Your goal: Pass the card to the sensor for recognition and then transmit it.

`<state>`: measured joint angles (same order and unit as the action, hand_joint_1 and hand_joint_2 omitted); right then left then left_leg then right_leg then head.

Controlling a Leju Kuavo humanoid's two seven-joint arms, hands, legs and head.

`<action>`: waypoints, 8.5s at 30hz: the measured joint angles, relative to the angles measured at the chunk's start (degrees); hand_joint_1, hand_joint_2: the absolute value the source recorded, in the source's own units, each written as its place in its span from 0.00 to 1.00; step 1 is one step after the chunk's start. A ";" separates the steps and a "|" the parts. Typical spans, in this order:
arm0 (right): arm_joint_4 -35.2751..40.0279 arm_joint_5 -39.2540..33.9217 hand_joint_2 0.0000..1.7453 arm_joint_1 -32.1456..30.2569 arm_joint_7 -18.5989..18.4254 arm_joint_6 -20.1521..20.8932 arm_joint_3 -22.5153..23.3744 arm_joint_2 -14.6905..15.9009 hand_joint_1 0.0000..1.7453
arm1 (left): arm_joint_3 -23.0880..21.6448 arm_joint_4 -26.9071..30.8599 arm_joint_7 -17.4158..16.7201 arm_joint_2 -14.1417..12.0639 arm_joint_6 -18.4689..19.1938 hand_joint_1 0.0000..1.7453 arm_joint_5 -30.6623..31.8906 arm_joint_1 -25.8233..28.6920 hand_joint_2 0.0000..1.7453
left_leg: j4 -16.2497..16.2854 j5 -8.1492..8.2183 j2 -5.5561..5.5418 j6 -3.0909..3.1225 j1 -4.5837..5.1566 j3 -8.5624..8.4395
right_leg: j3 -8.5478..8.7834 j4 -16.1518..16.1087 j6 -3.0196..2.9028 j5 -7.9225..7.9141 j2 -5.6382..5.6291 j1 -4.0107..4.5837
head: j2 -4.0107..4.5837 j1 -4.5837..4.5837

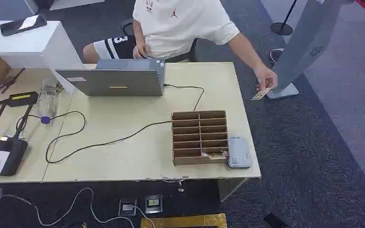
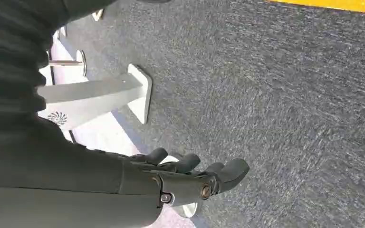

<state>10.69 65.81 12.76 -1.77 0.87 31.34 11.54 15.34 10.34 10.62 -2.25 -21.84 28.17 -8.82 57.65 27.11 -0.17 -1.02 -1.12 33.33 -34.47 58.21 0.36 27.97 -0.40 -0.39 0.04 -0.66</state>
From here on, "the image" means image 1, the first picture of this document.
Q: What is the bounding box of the person's right hand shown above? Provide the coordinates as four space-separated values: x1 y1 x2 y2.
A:
133 42 151 60

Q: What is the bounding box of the person's left hand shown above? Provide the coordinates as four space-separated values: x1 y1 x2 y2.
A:
253 65 278 92

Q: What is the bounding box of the printed card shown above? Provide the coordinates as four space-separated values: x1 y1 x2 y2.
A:
201 150 229 161
251 87 272 101

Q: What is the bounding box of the grey laptop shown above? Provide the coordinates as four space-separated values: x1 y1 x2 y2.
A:
55 58 166 97

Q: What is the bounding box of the person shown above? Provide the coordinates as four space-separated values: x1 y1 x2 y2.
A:
82 0 240 63

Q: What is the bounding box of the grey kiosk stand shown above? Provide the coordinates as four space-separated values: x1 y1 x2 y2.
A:
265 0 357 101

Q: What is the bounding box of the pale grey card reader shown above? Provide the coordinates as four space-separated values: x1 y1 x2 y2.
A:
227 135 252 169

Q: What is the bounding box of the clear plastic water bottle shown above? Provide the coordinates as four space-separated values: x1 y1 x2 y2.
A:
37 76 59 125

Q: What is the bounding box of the white shelf unit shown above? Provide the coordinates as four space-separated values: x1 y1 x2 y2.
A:
0 20 84 95

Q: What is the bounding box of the wooden card box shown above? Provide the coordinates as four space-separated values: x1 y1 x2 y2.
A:
171 110 230 166

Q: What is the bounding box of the black smartphone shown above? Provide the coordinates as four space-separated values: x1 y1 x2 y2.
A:
0 14 48 37

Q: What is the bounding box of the black power adapter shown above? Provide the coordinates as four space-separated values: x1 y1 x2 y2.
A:
4 91 39 108

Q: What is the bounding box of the robot's black foot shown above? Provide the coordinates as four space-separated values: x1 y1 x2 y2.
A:
263 212 289 228

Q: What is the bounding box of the silver floor socket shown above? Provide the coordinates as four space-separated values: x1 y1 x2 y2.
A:
144 194 164 215

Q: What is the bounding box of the black floor socket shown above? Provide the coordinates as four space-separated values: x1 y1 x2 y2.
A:
118 197 138 218

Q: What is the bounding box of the yellow floor tape patch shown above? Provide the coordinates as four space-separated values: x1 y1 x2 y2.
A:
140 213 228 228

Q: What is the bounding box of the black router with antennas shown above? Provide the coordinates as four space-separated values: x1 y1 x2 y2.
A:
0 102 36 177

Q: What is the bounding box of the black stanchion post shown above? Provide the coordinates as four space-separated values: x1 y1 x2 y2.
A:
269 0 298 37

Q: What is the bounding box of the black laptop cable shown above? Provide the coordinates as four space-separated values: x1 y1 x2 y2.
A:
15 83 205 164

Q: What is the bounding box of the grey floor cable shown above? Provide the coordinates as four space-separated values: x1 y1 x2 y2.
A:
0 187 157 228

